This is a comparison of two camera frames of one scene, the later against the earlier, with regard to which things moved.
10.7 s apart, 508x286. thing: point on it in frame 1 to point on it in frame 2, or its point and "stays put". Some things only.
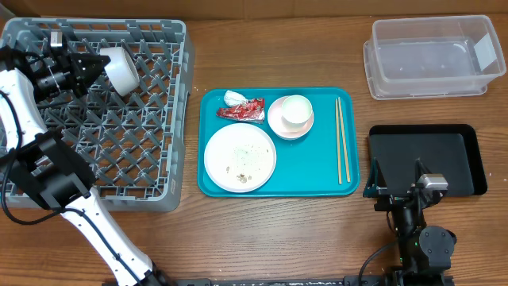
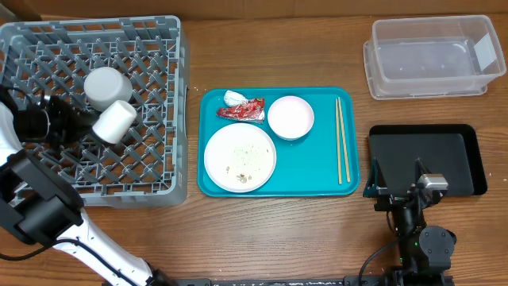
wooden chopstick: x=344 y=141 stays put
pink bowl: x=274 y=114 stays put
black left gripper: x=89 y=75 to x=75 y=118
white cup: x=296 y=111 to x=114 y=121
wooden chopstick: x=338 y=141 stays put
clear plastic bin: x=432 y=57 stays put
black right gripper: x=397 y=197 stays put
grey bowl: x=121 y=71 to x=103 y=86
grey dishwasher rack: x=133 y=146 stays put
